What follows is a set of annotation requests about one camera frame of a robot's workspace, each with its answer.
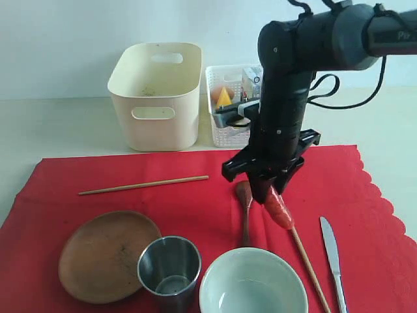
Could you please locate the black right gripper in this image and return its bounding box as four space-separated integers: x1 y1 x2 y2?
222 71 313 204

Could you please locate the dark wooden spoon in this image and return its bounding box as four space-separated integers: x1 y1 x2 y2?
235 181 253 247

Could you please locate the orange carrot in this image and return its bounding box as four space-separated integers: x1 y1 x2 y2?
264 186 295 230

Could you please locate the wooden chopstick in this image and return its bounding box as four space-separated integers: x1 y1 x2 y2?
291 226 331 313
78 175 209 196

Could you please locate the steel table knife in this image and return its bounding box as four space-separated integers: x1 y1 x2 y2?
319 216 349 313

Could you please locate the yellow cheese wedge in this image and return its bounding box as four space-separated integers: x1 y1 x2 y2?
216 87 232 109

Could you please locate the small milk carton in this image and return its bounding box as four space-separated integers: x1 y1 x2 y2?
240 65 263 100

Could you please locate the brown egg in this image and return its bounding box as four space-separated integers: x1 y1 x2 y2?
210 85 235 102

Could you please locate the stainless steel cup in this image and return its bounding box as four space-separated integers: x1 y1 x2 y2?
137 235 202 312

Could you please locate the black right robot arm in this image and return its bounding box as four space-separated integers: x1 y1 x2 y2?
222 1 416 203

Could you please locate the red table cloth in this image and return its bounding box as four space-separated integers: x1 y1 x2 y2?
1 145 416 312

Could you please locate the pale green ceramic bowl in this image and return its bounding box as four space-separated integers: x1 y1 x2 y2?
199 248 309 312

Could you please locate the white perforated plastic basket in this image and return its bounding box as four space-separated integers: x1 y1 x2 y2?
205 63 263 148

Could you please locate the cream plastic bin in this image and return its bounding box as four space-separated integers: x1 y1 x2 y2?
108 42 202 152

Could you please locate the brown wooden plate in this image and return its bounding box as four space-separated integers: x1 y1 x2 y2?
58 211 161 304

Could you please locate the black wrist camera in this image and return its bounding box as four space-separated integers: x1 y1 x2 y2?
212 98 260 128

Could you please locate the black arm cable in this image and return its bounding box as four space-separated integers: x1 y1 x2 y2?
286 0 405 110

